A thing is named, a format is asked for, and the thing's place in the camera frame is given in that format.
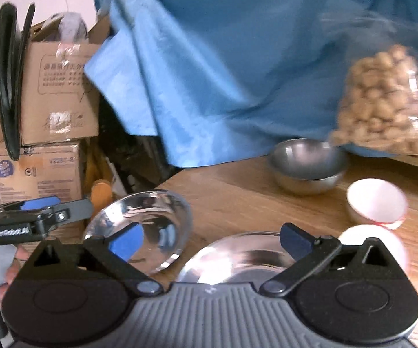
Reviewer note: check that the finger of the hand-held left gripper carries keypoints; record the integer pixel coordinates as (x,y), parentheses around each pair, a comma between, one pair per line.
(78,210)
(40,203)

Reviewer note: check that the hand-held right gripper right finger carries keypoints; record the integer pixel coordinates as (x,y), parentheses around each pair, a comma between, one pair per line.
(295,244)

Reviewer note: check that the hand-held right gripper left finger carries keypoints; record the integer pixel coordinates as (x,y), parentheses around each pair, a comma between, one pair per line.
(125,244)

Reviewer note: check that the shiny steel plate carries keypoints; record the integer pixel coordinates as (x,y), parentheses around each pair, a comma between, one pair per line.
(230,257)
(158,217)

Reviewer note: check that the white bowl red rim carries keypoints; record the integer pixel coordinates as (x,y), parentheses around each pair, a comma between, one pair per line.
(371,199)
(353,232)

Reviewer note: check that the steel bowl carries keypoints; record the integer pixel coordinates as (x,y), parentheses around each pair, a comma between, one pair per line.
(303,181)

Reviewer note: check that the person's left hand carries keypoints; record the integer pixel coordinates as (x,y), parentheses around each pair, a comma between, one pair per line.
(15,264)

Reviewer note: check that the cardboard box blue logo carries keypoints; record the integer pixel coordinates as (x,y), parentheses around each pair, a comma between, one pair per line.
(38,177)

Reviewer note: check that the plain printed cardboard box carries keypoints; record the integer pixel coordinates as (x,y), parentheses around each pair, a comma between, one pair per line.
(60,90)

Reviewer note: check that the clear bag of snacks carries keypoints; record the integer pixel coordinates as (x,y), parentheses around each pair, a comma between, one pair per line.
(382,98)

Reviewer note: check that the grey plastic bag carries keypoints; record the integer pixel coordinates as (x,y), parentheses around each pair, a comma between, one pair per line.
(67,25)

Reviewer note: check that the blue cloth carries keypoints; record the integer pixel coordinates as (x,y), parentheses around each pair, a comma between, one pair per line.
(230,61)

